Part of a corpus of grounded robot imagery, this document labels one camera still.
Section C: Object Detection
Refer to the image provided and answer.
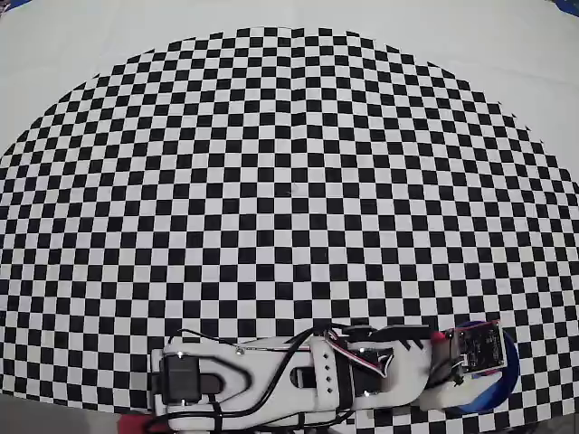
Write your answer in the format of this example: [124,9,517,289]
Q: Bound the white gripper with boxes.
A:
[343,324,476,410]

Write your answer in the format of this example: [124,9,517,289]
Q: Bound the blue round box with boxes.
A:
[447,318,521,415]

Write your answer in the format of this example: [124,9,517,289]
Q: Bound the black and white checkerboard mat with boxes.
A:
[0,0,579,433]

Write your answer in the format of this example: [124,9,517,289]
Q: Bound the red flat object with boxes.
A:
[118,413,157,434]

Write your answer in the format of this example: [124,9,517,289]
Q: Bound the red white black servo wires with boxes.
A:
[323,332,393,379]

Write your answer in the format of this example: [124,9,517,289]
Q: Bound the black wrist camera circuit board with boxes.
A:
[442,318,507,379]

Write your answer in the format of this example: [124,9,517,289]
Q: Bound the black camera cable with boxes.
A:
[148,323,462,434]

